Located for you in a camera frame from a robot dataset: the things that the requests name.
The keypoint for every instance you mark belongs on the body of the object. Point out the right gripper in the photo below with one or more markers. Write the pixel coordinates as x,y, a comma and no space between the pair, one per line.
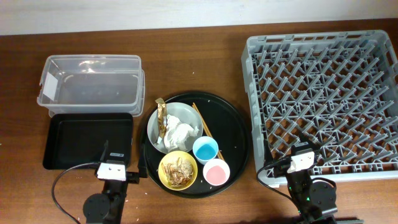
281,168

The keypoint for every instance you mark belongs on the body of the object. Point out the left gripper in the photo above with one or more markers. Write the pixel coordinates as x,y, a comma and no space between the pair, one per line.
134,177

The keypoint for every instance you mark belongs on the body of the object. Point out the yellow bowl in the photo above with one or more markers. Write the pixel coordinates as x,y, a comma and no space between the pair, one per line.
172,156

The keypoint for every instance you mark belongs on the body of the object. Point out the pink cup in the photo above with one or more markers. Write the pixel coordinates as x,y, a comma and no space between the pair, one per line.
216,172

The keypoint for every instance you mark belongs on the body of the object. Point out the blue cup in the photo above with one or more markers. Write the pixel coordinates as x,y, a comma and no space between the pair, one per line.
204,149

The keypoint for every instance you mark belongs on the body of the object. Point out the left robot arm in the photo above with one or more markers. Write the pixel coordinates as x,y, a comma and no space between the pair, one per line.
107,206

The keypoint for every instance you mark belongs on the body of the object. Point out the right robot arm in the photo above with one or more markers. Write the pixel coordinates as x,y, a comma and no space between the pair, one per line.
315,199

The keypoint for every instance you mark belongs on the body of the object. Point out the grey dishwasher rack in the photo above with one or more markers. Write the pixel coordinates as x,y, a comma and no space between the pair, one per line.
337,88

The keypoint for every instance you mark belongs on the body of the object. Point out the black rectangular tray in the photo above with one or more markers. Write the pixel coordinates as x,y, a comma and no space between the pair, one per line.
75,139

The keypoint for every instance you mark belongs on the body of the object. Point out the food scraps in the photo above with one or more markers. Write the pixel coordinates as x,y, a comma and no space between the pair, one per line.
178,172

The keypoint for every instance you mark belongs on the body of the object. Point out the crumpled white napkin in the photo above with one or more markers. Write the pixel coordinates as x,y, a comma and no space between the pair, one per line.
177,134

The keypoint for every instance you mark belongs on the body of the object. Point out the gold foil wrapper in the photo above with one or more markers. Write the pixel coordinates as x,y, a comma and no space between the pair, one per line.
161,119

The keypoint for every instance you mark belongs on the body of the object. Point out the round black tray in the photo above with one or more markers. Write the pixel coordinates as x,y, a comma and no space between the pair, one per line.
227,127

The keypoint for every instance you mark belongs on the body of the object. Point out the grey plate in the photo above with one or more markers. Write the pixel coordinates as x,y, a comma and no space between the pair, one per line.
185,113

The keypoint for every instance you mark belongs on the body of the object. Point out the wooden chopstick upper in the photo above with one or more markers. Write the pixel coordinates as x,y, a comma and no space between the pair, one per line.
207,131

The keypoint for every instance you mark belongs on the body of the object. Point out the clear plastic bin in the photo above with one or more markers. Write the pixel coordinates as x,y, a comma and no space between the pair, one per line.
92,84

